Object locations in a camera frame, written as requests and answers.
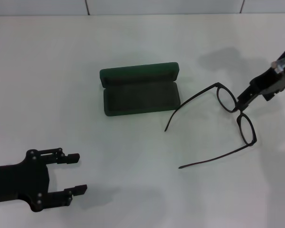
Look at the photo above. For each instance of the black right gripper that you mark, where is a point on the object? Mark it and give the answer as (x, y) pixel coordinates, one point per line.
(266, 80)

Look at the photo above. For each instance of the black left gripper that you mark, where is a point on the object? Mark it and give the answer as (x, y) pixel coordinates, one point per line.
(19, 183)

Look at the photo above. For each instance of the black round glasses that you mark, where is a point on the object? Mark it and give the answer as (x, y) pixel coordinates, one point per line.
(218, 85)

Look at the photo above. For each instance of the green glasses case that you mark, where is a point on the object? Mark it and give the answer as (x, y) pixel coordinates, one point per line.
(140, 99)

